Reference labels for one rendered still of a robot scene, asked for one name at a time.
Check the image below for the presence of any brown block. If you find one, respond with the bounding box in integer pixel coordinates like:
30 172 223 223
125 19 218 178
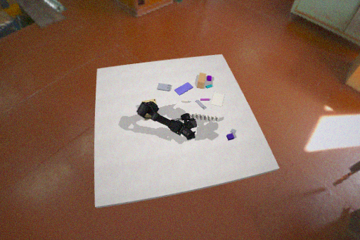
197 72 207 89

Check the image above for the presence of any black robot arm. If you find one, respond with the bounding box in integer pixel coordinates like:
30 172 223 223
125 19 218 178
137 101 197 139

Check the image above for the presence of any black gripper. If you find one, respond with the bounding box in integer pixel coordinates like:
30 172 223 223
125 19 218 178
181 113 195 139

